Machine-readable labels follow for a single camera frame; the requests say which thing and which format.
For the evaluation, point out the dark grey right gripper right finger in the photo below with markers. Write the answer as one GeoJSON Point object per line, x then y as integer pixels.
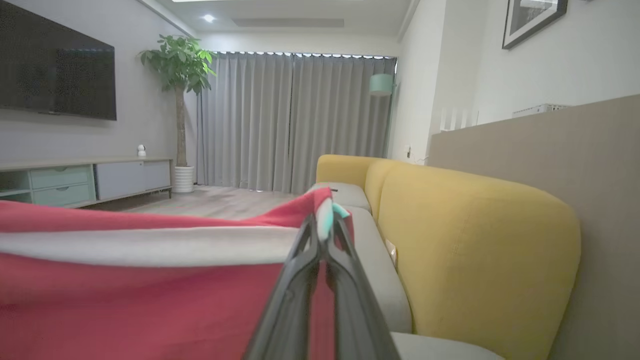
{"type": "Point", "coordinates": [355, 320]}

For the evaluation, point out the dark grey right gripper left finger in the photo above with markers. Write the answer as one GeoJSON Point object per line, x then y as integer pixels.
{"type": "Point", "coordinates": [290, 310]}

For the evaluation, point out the red white basketball jersey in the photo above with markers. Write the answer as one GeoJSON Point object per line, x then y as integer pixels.
{"type": "Point", "coordinates": [125, 310]}

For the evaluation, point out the small beige tag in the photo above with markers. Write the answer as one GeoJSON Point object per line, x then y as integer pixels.
{"type": "Point", "coordinates": [391, 252]}

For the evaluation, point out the yellow and grey sofa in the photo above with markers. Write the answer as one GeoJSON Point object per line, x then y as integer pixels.
{"type": "Point", "coordinates": [475, 250]}

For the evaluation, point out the white ribbed plant pot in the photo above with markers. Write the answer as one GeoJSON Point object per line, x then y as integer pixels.
{"type": "Point", "coordinates": [183, 179]}

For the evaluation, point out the grey curtain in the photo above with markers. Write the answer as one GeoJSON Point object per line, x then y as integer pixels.
{"type": "Point", "coordinates": [340, 130]}
{"type": "Point", "coordinates": [245, 120]}

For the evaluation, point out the grey mint television cabinet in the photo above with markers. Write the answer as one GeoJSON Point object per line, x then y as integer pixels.
{"type": "Point", "coordinates": [130, 177]}

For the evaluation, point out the teal lamp shade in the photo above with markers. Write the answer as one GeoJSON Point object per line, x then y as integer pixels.
{"type": "Point", "coordinates": [381, 85]}

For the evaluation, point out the green leafy indoor tree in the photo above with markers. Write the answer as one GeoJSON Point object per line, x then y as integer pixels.
{"type": "Point", "coordinates": [180, 65]}

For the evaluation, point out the white slatted box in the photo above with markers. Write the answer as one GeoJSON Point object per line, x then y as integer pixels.
{"type": "Point", "coordinates": [540, 110]}

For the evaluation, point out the long ceiling air vent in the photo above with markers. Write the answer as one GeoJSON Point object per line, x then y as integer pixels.
{"type": "Point", "coordinates": [287, 23]}

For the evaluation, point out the round ceiling spotlight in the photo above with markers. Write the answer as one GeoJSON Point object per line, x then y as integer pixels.
{"type": "Point", "coordinates": [209, 18]}

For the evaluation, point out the small white round camera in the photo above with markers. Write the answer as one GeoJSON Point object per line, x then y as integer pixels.
{"type": "Point", "coordinates": [141, 150]}

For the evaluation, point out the black framed wall picture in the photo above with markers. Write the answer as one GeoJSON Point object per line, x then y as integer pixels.
{"type": "Point", "coordinates": [510, 30]}

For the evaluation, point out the black wall television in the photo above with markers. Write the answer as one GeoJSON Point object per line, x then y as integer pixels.
{"type": "Point", "coordinates": [50, 65]}

